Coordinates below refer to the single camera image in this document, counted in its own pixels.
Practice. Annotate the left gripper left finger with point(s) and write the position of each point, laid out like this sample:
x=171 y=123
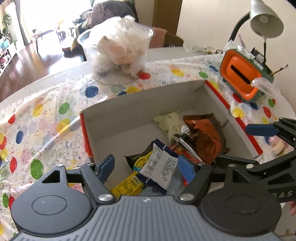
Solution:
x=94 y=177

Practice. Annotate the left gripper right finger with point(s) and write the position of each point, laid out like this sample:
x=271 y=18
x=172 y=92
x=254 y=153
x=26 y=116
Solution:
x=197 y=177

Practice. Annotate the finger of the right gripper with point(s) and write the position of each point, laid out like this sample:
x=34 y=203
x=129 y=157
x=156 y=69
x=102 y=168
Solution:
x=261 y=130
x=222 y=162

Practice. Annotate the brown orange snack bag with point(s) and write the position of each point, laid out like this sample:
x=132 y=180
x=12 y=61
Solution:
x=208 y=136

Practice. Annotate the white blue snack packet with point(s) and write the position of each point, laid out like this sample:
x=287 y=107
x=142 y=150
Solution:
x=160 y=167

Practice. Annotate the yellow snack packet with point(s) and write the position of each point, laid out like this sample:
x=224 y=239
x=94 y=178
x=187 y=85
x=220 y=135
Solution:
x=132 y=186

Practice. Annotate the dark triangular foil snack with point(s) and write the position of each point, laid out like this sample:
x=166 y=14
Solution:
x=136 y=157

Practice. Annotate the red snack packet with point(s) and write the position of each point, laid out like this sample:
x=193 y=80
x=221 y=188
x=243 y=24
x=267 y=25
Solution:
x=185 y=152

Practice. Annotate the red and white cardboard box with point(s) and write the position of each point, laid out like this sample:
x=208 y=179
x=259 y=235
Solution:
x=126 y=125

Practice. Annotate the pale cream snack packet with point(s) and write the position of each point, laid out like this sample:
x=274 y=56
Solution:
x=171 y=124

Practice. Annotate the polka dot plastic tablecloth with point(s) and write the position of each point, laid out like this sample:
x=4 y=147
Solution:
x=44 y=130

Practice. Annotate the grey desk lamp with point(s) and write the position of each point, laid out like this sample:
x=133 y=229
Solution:
x=263 y=21

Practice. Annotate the clear bowl with plastic bag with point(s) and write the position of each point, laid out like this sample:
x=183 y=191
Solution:
x=116 y=49

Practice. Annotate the chair with pink cloth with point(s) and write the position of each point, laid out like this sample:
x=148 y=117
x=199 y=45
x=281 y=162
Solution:
x=162 y=38

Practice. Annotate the coffee table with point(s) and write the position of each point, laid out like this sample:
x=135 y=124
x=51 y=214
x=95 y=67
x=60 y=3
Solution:
x=49 y=40

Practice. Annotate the long low tv cabinet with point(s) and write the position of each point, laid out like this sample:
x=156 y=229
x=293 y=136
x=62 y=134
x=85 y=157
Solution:
x=8 y=51

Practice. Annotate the sofa with piled clothes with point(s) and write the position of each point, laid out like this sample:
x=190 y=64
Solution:
x=97 y=15

